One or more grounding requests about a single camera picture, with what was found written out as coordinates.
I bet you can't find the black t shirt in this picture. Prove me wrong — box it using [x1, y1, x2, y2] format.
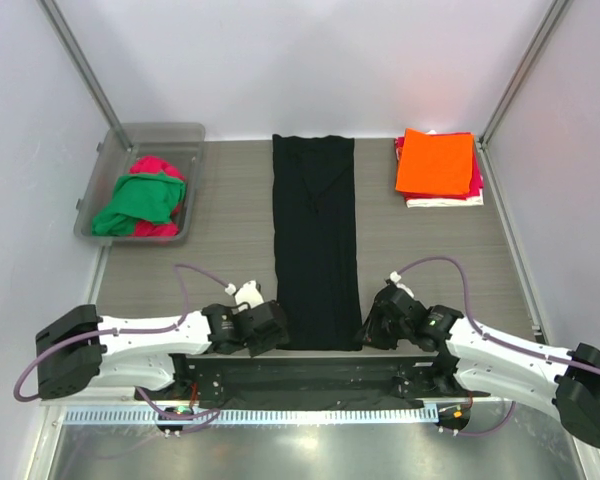
[272, 134, 362, 351]

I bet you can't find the grey plastic bin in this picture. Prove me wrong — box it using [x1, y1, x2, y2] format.
[74, 122, 206, 245]

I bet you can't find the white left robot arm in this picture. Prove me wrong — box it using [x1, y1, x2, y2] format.
[35, 301, 289, 400]

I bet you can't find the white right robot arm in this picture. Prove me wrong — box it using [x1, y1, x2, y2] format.
[357, 283, 600, 449]

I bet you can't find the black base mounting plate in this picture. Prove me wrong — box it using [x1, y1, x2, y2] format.
[147, 352, 469, 411]

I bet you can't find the folded white t shirt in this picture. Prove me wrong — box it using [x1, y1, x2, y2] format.
[394, 130, 484, 208]

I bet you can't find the folded orange t shirt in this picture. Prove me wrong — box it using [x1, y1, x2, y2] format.
[394, 127, 476, 198]

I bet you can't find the green t shirt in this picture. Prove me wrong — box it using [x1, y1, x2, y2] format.
[91, 173, 186, 237]

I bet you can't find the pink t shirt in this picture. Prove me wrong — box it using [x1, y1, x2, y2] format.
[129, 156, 186, 237]

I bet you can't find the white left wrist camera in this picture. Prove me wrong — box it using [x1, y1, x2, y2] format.
[225, 280, 264, 311]

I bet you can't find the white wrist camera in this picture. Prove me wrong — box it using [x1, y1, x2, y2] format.
[388, 271, 414, 299]
[225, 280, 264, 311]

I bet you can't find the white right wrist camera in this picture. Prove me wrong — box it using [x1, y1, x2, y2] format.
[388, 271, 414, 299]

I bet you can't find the white slotted cable duct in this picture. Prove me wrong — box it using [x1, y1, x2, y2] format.
[63, 404, 439, 426]

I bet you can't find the right aluminium frame post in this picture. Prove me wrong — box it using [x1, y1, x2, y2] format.
[479, 0, 576, 146]

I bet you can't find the aluminium frame post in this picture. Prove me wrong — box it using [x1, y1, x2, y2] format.
[37, 0, 133, 150]
[479, 0, 576, 146]

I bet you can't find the left aluminium frame post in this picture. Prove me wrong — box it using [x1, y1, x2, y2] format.
[37, 0, 133, 150]

